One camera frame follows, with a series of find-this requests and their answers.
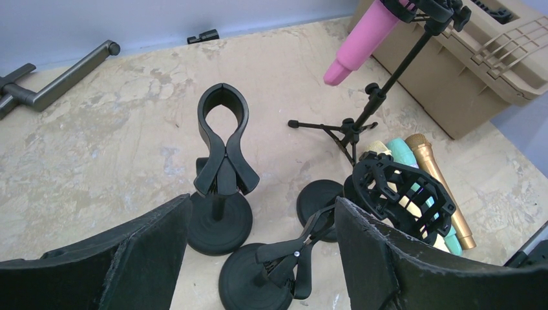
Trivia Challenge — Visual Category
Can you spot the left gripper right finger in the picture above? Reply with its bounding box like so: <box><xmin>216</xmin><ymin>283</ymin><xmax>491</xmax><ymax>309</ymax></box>
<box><xmin>335</xmin><ymin>198</ymin><xmax>547</xmax><ymax>309</ymax></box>

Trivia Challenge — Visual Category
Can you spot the shock mount round-base stand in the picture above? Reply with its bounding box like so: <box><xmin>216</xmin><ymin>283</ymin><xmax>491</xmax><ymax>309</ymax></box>
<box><xmin>297</xmin><ymin>151</ymin><xmax>454</xmax><ymax>245</ymax></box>

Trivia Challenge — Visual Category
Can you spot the clip round-base stand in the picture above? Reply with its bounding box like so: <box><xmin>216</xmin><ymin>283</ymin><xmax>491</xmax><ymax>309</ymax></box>
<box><xmin>188</xmin><ymin>83</ymin><xmax>260</xmax><ymax>256</ymax></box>
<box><xmin>218</xmin><ymin>204</ymin><xmax>335</xmax><ymax>309</ymax></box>

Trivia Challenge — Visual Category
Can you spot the yellow microphone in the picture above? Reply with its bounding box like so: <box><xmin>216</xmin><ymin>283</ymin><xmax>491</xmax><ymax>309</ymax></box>
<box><xmin>360</xmin><ymin>140</ymin><xmax>450</xmax><ymax>253</ymax></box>

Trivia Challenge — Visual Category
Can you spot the tan hard case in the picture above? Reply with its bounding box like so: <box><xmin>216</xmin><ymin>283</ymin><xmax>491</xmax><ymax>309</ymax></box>
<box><xmin>348</xmin><ymin>0</ymin><xmax>548</xmax><ymax>140</ymax></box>

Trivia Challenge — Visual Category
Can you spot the teal microphone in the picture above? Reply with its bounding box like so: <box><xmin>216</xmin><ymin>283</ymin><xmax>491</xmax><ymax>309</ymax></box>
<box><xmin>386</xmin><ymin>138</ymin><xmax>463</xmax><ymax>256</ymax></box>

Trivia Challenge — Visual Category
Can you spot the gold microphone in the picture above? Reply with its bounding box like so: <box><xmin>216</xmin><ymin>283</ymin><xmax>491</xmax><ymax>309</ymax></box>
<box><xmin>405</xmin><ymin>133</ymin><xmax>477</xmax><ymax>250</ymax></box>

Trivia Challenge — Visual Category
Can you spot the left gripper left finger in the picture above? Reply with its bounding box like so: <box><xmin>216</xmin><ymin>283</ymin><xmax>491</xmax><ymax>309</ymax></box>
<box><xmin>1</xmin><ymin>195</ymin><xmax>193</xmax><ymax>309</ymax></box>

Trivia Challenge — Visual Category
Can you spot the small black clip at wall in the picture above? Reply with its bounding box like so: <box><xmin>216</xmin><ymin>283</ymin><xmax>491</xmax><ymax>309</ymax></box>
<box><xmin>187</xmin><ymin>29</ymin><xmax>220</xmax><ymax>45</ymax></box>

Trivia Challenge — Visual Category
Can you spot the black tripod shock-mount stand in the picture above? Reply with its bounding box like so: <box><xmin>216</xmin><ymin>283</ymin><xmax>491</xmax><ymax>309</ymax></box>
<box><xmin>288</xmin><ymin>1</ymin><xmax>472</xmax><ymax>165</ymax></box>

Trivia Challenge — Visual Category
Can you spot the pink microphone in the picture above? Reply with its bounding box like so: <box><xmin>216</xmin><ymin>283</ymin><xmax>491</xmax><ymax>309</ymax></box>
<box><xmin>323</xmin><ymin>0</ymin><xmax>400</xmax><ymax>86</ymax></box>

